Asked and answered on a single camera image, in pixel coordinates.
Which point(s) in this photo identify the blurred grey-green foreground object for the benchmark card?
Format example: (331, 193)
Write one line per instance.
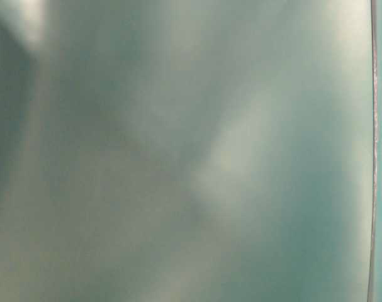
(186, 150)

